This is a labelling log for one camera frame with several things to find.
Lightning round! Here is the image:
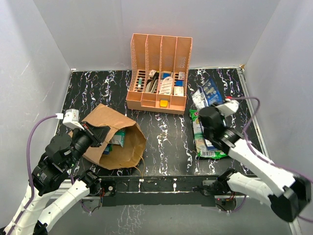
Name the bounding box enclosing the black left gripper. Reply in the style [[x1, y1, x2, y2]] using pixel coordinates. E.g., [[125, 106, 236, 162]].
[[66, 119, 111, 167]]

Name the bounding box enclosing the green chips bag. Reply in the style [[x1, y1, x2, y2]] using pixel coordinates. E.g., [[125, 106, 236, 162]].
[[189, 109, 227, 159]]

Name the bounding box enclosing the brown paper bag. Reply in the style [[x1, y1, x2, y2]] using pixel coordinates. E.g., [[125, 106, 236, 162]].
[[83, 104, 147, 176]]

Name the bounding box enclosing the blue cookie snack bag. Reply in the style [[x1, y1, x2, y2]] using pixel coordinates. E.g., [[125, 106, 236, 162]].
[[192, 78, 223, 110]]

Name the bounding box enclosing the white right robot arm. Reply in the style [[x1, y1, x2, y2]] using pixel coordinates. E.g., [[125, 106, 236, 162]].
[[199, 104, 312, 222]]

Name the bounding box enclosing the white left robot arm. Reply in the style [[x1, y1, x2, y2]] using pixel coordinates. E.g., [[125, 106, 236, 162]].
[[0, 121, 110, 235]]

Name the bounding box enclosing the teal candy snack bag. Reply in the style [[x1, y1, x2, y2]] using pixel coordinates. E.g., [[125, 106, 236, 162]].
[[103, 128, 126, 155]]

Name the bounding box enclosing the yellow sticky note block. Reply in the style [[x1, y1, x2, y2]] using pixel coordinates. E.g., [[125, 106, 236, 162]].
[[159, 99, 168, 108]]

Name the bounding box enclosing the white label card pack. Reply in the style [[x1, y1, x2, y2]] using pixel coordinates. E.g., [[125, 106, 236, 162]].
[[159, 76, 173, 95]]

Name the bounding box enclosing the white glue stick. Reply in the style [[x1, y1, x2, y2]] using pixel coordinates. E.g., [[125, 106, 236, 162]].
[[137, 78, 142, 89]]

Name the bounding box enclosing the orange plastic desk organizer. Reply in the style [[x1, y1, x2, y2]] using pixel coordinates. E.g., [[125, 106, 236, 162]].
[[126, 33, 193, 115]]

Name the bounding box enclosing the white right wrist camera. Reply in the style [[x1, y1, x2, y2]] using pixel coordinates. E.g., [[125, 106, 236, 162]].
[[215, 98, 239, 118]]

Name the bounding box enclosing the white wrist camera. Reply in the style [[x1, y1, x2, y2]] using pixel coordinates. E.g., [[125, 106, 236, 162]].
[[63, 109, 84, 130], [215, 98, 239, 118]]

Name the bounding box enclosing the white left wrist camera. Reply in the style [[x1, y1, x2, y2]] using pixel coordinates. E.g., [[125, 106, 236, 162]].
[[63, 109, 84, 130]]

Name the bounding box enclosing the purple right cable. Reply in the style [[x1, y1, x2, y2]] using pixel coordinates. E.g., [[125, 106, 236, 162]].
[[205, 96, 313, 222]]

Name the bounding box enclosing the purple cable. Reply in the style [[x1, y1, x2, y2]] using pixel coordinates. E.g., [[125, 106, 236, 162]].
[[4, 114, 66, 235], [205, 96, 313, 222]]

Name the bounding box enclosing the black mounting rail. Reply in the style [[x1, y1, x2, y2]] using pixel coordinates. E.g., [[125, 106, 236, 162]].
[[101, 176, 230, 207]]

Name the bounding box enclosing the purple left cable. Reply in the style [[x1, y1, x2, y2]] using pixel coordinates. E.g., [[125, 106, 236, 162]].
[[4, 114, 66, 235]]

